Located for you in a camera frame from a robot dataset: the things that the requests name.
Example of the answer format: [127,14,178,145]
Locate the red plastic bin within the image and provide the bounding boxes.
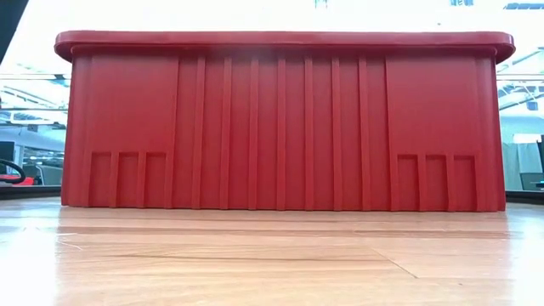
[54,30,517,213]

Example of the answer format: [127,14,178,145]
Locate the black aluminium frame rails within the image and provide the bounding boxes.
[504,190,544,206]
[0,184,64,201]

